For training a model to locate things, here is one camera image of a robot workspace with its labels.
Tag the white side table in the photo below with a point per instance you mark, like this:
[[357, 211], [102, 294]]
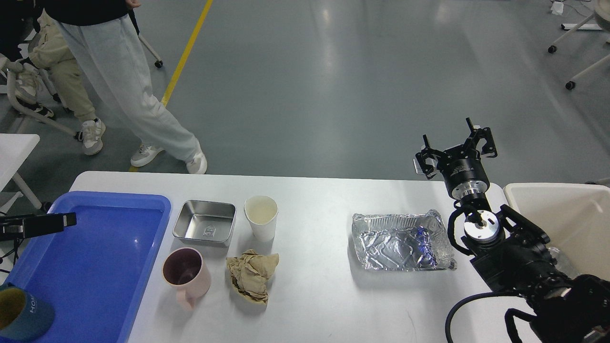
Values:
[[14, 150]]

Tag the crumpled brown paper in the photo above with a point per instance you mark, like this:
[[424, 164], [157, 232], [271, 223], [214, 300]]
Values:
[[250, 272]]

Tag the stainless steel square tray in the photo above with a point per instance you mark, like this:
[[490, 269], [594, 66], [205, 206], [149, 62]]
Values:
[[205, 223]]

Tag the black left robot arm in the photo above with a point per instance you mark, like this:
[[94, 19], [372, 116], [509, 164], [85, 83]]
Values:
[[29, 225]]

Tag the grey office chair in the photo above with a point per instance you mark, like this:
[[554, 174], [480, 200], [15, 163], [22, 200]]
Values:
[[21, 100]]

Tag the crumpled clear plastic bag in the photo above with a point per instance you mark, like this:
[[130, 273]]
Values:
[[563, 263]]

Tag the seated person in khaki trousers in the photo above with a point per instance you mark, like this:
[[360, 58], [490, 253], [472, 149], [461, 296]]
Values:
[[49, 51]]

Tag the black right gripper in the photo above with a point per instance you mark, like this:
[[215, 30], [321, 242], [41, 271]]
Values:
[[463, 173]]

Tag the blue plastic tray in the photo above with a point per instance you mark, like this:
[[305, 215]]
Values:
[[94, 273]]

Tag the white paper cup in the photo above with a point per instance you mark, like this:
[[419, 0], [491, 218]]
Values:
[[261, 212]]

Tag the aluminium foil container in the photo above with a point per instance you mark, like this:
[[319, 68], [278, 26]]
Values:
[[402, 242]]

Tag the white plastic bin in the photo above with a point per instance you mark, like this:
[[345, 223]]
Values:
[[575, 216]]

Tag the clear plastic floor plate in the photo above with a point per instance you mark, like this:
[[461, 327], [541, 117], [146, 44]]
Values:
[[417, 167]]

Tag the dark teal mug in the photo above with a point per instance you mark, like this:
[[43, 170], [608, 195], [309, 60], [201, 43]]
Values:
[[23, 316]]

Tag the standing person in light jeans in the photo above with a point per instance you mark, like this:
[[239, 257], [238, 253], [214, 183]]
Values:
[[103, 39]]

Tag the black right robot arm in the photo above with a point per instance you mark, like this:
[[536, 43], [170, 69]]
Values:
[[510, 252]]

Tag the pink ceramic mug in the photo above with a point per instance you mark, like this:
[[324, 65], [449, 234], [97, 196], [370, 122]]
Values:
[[186, 271]]

